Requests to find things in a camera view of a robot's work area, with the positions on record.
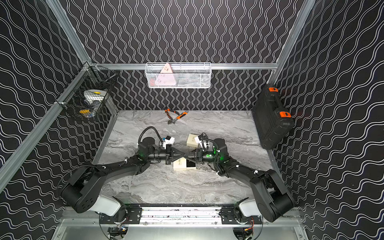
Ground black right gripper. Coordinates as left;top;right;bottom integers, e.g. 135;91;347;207
183;149;220;164

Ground cream jewelry box sleeve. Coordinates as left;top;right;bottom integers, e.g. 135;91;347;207
187;134;199;148

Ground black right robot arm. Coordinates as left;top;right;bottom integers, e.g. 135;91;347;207
184;139;295;223

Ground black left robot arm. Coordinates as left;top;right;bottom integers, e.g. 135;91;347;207
59;137;185;219

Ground orange black pliers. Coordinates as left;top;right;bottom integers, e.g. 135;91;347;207
165;109;180;120

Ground pink triangular card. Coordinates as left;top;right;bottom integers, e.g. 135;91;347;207
155;63;177;87

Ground black plastic tool case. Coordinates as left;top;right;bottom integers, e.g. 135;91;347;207
252;84;295;150

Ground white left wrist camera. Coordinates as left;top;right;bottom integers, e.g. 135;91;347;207
162;136;175;148

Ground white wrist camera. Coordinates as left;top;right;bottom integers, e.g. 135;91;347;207
194;136;205;148
162;136;175;148

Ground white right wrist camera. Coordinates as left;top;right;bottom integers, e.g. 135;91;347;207
194;136;205;148

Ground orange handled adjustable wrench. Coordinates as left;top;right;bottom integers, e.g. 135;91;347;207
166;110;189;125

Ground aluminium front rail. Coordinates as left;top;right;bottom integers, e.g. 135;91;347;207
61;206;302;227

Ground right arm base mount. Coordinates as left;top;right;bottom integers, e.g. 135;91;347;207
218;207;263;225

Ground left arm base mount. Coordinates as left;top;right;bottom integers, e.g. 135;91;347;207
100;207;143;225

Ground white wire wall basket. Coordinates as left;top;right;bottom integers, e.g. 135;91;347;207
145;62;212;89

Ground black wire corner basket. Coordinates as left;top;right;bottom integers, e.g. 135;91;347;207
58;63;118;122

